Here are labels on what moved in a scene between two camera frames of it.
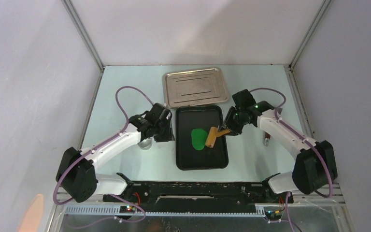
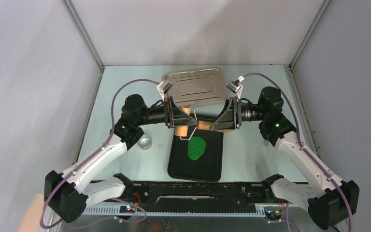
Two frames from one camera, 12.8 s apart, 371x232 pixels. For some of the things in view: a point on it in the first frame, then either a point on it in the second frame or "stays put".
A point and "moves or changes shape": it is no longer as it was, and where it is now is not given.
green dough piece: x=199 y=136 → x=196 y=146
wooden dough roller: x=213 y=134 → x=203 y=125
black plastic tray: x=189 y=117 moves or changes shape
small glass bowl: x=146 y=144 stays put
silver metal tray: x=193 y=87 stays put
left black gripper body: x=164 y=132 → x=168 y=111
